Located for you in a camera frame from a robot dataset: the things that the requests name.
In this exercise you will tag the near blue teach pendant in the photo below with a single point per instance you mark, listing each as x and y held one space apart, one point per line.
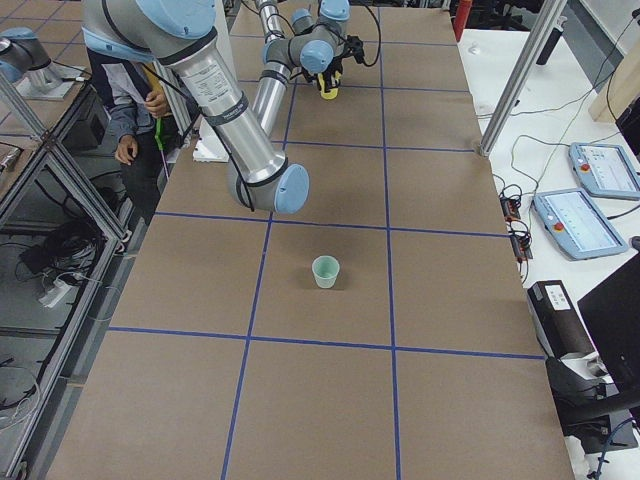
576 224

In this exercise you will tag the black monitor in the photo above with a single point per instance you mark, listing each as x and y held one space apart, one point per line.
610 312

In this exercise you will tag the seated person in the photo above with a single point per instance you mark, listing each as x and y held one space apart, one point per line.
133 107

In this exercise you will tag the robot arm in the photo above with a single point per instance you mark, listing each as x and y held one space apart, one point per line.
285 23
182 36

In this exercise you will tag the green plastic cup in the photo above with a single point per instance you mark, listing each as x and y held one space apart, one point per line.
325 269

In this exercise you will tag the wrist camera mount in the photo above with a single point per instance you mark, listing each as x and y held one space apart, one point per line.
354 48

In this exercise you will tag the blue teach pendant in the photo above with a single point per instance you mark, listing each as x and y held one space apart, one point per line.
604 170
576 224

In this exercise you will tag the aluminium frame post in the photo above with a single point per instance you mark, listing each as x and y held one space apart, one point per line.
533 46

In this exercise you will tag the far blue teach pendant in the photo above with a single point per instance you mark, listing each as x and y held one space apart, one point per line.
604 170

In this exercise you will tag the yellow plastic cup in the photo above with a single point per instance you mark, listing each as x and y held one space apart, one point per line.
329 87

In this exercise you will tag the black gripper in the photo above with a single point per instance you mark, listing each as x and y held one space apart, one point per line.
330 78

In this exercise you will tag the black power supply box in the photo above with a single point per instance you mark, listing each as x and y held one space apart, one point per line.
558 326

